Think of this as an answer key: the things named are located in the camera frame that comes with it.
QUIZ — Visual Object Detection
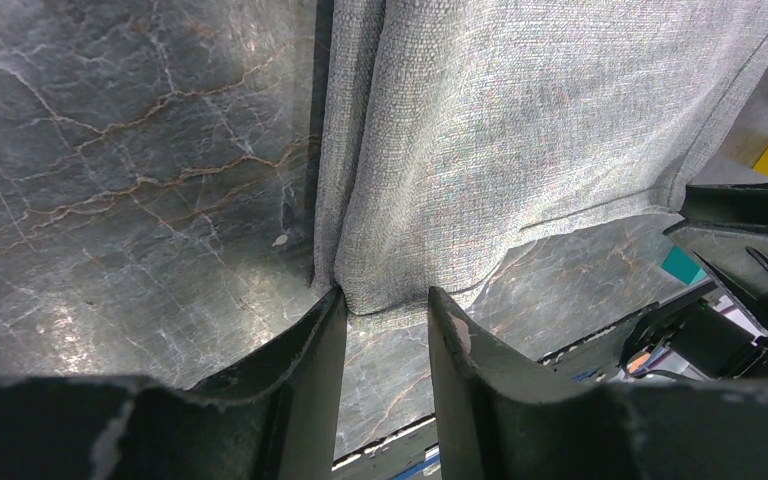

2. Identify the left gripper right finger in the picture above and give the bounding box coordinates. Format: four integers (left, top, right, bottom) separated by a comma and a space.
427, 287, 623, 479

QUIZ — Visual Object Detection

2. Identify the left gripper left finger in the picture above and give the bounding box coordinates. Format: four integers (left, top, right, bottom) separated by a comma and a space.
191, 287, 348, 479

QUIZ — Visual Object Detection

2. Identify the grey cloth napkin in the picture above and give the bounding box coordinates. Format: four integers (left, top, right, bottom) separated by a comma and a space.
314, 1, 768, 315

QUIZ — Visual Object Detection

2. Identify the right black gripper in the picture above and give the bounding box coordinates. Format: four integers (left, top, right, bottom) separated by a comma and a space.
619, 182, 768, 381

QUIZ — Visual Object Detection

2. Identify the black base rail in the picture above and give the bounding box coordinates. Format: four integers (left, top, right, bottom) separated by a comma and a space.
330, 278, 720, 480

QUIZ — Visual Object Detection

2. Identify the teal cube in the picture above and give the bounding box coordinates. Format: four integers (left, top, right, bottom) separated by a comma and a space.
661, 246, 707, 286

